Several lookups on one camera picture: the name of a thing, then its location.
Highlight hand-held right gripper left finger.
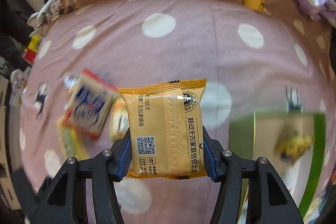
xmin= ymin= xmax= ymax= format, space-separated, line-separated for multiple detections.
xmin=31 ymin=131 xmax=132 ymax=224

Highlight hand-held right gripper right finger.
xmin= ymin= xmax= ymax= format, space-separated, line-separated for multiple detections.
xmin=202 ymin=126 xmax=301 ymax=224

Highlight yellow orange snack packet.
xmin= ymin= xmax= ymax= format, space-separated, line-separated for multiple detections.
xmin=117 ymin=78 xmax=208 ymax=180

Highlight green cardboard box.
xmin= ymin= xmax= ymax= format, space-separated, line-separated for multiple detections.
xmin=229 ymin=109 xmax=326 ymax=224

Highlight white packet red edges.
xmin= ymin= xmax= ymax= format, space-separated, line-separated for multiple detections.
xmin=64 ymin=69 xmax=119 ymax=140

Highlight pale yellow snack packet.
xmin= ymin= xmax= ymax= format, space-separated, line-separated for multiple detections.
xmin=109 ymin=97 xmax=131 ymax=142

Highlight soda cracker packet green label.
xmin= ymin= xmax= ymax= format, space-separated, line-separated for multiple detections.
xmin=56 ymin=116 xmax=90 ymax=159

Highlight pink polka dot bedsheet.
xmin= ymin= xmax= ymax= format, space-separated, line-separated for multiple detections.
xmin=18 ymin=0 xmax=336 ymax=224

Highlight yellow red packet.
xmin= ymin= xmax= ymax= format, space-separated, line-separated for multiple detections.
xmin=24 ymin=34 xmax=44 ymax=65

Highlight striped white cloth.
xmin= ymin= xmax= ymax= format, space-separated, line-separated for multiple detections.
xmin=28 ymin=0 xmax=66 ymax=31

